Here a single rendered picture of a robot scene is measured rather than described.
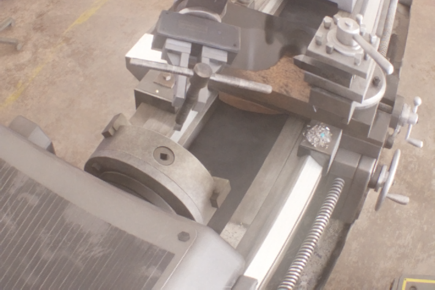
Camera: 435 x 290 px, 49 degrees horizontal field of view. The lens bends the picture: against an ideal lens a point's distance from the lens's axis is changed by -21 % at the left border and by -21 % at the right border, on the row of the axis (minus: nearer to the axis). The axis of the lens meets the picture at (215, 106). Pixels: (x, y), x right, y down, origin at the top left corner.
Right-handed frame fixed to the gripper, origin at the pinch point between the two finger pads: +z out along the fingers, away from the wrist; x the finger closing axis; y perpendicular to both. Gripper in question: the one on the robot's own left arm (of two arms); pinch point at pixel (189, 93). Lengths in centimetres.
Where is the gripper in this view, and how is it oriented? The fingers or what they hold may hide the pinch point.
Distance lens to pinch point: 85.4
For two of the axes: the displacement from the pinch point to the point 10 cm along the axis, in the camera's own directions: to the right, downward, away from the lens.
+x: -9.5, -2.2, -2.2
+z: -0.5, 8.2, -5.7
